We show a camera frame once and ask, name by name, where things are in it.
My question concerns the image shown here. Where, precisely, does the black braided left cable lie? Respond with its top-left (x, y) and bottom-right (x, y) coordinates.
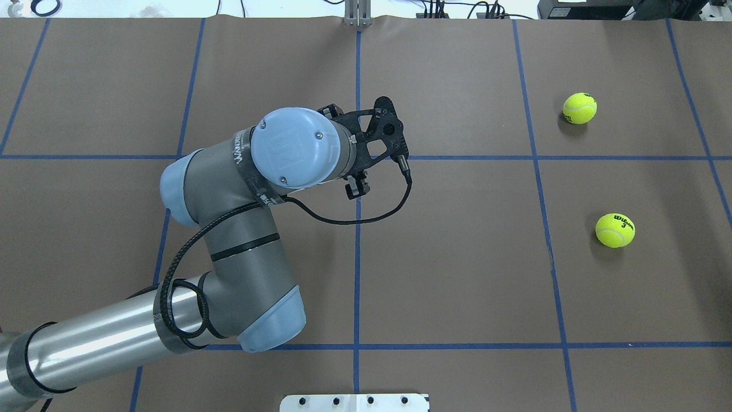
top-left (17, 157), bottom-right (413, 412)

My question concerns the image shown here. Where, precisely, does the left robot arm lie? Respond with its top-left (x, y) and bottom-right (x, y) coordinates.
top-left (2, 105), bottom-right (393, 411)

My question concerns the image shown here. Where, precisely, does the aluminium frame post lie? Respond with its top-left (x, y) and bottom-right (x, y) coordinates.
top-left (343, 0), bottom-right (373, 27)

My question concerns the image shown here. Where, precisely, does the yellow tennis ball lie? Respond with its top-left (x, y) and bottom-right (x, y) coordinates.
top-left (562, 92), bottom-right (597, 125)
top-left (594, 213), bottom-right (636, 248)

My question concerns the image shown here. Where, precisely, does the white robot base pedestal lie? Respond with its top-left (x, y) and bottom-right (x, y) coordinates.
top-left (279, 393), bottom-right (431, 411)

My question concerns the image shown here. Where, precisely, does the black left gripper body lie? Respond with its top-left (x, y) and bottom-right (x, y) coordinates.
top-left (344, 172), bottom-right (369, 199)

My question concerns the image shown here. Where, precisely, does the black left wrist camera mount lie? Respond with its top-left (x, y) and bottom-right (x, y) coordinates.
top-left (316, 96), bottom-right (411, 177)

